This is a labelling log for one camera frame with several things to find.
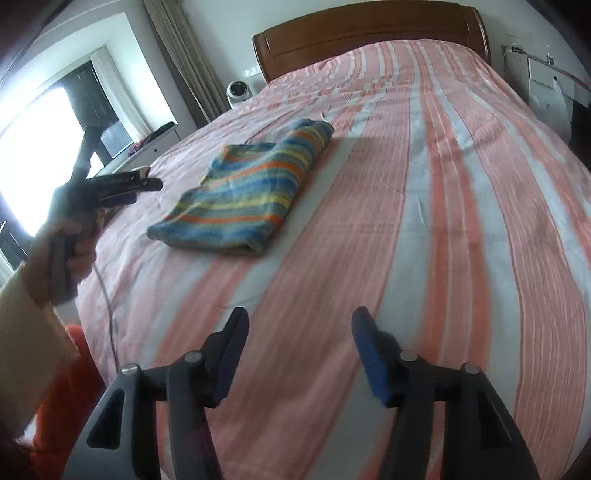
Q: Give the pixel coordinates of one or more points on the beige curtain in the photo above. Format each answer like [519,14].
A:
[189,60]

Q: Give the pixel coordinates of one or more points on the white wall outlet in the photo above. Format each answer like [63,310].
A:
[250,72]

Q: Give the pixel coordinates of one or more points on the small white fan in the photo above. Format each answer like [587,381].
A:
[239,91]

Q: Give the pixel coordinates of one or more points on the wooden bed headboard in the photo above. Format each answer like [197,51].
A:
[369,32]

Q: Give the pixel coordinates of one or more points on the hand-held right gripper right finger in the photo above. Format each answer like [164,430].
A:
[369,360]

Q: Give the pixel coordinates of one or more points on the person's orange pants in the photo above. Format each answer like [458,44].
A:
[69,415]

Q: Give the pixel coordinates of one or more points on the pink striped bedspread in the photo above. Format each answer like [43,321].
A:
[392,230]

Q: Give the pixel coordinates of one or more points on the window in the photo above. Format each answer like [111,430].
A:
[41,147]

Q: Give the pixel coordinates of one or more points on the white sheer curtain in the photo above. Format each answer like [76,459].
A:
[121,92]

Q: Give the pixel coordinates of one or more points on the person's left forearm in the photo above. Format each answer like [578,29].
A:
[32,350]

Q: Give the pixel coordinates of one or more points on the white desk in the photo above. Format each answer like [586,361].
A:
[554,87]

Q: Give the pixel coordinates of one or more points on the person's left hand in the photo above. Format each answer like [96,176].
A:
[74,263]

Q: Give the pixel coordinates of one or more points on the striped knit sweater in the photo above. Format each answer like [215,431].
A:
[249,184]

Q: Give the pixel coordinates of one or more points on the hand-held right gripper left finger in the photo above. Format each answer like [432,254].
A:
[233,350]

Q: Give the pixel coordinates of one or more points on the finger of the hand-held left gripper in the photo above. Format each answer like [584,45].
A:
[134,190]
[127,176]

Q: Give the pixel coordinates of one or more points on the white cabinet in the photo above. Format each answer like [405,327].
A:
[147,143]

